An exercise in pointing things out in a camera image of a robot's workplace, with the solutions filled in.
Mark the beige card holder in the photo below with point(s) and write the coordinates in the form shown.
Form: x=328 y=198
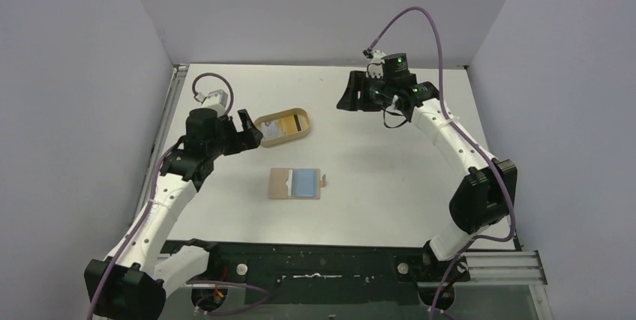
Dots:
x=295 y=183

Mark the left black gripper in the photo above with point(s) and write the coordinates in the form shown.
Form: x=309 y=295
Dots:
x=248 y=139

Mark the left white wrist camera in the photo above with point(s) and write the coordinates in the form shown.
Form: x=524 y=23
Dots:
x=217 y=100

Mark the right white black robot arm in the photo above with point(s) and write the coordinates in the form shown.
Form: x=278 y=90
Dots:
x=485 y=194

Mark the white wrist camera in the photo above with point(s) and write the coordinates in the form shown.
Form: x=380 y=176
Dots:
x=374 y=69
x=217 y=100

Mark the oval beige tray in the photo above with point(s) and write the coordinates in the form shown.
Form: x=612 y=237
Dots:
x=306 y=126

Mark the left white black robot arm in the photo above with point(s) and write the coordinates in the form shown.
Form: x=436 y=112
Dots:
x=129 y=283

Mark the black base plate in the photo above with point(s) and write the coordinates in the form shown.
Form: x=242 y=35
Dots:
x=314 y=274

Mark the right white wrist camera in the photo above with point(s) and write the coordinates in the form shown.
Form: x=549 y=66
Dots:
x=374 y=69

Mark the gold card in tray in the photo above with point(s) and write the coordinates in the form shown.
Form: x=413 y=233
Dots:
x=290 y=125

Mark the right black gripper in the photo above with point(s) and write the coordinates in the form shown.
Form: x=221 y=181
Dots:
x=361 y=92

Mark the silver card in tray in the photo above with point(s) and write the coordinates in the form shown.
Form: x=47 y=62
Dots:
x=270 y=130

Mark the aluminium frame rail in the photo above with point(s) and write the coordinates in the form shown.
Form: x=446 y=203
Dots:
x=169 y=106

